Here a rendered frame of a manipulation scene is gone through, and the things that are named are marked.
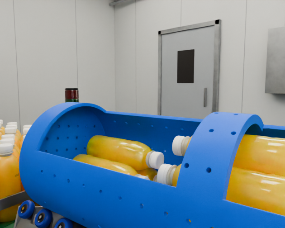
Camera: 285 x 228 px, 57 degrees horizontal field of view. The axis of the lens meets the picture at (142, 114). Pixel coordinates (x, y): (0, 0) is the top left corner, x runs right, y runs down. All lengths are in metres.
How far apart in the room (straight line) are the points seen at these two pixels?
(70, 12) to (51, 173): 5.14
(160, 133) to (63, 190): 0.28
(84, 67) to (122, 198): 5.22
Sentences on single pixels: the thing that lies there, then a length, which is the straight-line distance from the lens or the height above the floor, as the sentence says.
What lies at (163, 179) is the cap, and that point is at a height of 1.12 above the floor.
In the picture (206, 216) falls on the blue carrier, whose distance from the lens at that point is 0.37.
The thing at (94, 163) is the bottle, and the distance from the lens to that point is 0.64.
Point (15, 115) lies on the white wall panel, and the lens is 5.04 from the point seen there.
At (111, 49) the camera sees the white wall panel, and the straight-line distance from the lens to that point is 6.01.
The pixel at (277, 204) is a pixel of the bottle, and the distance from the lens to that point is 0.39.
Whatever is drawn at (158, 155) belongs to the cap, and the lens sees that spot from 0.61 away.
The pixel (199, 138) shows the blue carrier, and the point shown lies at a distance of 0.40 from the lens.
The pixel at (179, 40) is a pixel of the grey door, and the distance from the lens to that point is 4.71.
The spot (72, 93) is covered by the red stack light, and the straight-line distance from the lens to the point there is 1.25.
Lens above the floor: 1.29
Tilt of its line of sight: 7 degrees down
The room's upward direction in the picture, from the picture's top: straight up
